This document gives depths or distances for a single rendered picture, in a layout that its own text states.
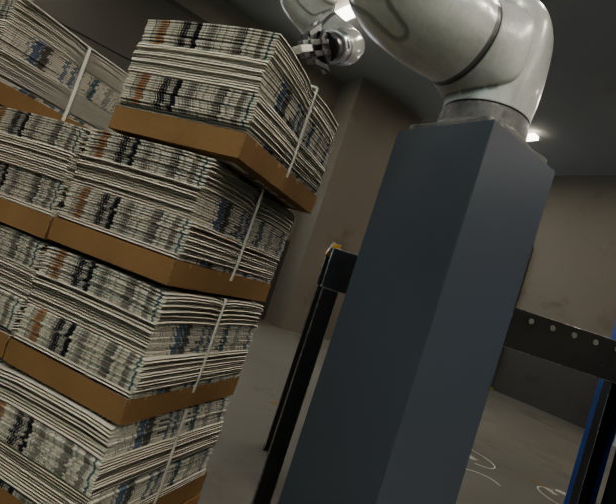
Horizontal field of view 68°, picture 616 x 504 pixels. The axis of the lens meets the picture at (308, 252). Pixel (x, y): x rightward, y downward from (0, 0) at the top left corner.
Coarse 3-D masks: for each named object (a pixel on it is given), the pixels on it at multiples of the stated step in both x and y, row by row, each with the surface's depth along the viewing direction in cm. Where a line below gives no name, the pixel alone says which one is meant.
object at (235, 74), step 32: (160, 32) 84; (192, 32) 81; (224, 32) 79; (256, 32) 77; (160, 64) 82; (192, 64) 79; (224, 64) 77; (256, 64) 75; (288, 64) 81; (128, 96) 83; (160, 96) 80; (192, 96) 78; (224, 96) 77; (256, 96) 74; (288, 96) 83; (256, 128) 76; (288, 128) 86; (224, 160) 77
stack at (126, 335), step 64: (0, 128) 93; (64, 128) 87; (0, 192) 90; (64, 192) 85; (128, 192) 80; (192, 192) 75; (256, 192) 90; (0, 256) 88; (64, 256) 82; (192, 256) 76; (256, 256) 97; (0, 320) 84; (64, 320) 79; (128, 320) 75; (192, 320) 82; (256, 320) 106; (0, 384) 81; (128, 384) 73; (192, 384) 89; (0, 448) 79; (64, 448) 74; (128, 448) 77; (192, 448) 96
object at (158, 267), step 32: (32, 224) 85; (64, 224) 82; (96, 256) 79; (128, 256) 76; (160, 256) 74; (192, 288) 79; (224, 288) 89; (256, 288) 101; (0, 352) 82; (32, 352) 80; (64, 384) 76; (96, 384) 74; (224, 384) 101; (128, 416) 73
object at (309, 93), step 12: (312, 96) 94; (300, 108) 90; (312, 108) 94; (300, 120) 91; (300, 132) 92; (300, 144) 93; (288, 156) 89; (300, 156) 94; (288, 168) 92; (264, 192) 95; (276, 192) 93
